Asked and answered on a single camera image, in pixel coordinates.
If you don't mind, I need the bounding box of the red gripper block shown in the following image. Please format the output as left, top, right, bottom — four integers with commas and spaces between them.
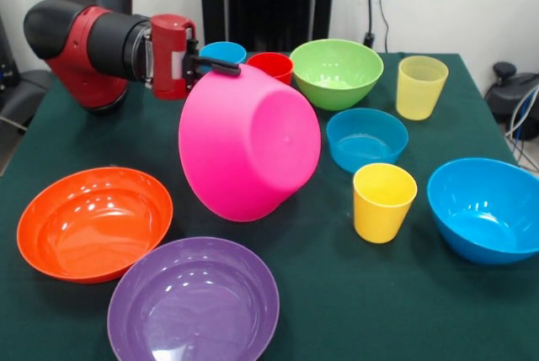
150, 13, 243, 102

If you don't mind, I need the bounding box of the pink plastic bowl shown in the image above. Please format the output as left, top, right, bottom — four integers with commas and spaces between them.
178, 62, 323, 223

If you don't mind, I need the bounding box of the blue plastic cup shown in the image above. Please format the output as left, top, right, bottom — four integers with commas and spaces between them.
198, 40, 248, 74

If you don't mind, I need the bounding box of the red plastic cup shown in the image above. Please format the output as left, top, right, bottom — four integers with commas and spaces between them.
246, 51, 295, 87

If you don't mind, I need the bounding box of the green plastic bowl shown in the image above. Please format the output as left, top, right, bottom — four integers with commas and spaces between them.
289, 38, 385, 112

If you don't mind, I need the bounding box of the small dark blue bowl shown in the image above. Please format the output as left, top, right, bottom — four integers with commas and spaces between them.
325, 108, 410, 174

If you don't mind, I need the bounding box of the black floor device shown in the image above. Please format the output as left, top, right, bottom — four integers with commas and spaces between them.
483, 61, 539, 141
0, 13, 56, 130

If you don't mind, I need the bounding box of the orange plastic bowl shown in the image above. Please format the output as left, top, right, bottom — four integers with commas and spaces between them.
16, 167, 174, 284

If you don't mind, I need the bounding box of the translucent yellow-green plastic cup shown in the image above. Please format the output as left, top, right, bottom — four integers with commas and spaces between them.
395, 55, 450, 121

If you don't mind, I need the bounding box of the yellow plastic cup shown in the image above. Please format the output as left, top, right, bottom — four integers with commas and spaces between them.
352, 162, 419, 245

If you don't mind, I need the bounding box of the dark green table cloth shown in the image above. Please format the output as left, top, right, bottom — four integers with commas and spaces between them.
0, 50, 539, 361

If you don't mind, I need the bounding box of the purple plastic bowl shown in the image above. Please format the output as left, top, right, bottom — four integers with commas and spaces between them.
106, 236, 280, 361

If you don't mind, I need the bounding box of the large light blue bowl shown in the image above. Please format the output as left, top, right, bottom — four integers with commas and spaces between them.
426, 157, 539, 266

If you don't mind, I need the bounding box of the bundle of blue white cables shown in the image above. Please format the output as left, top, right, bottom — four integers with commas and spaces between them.
504, 82, 539, 171

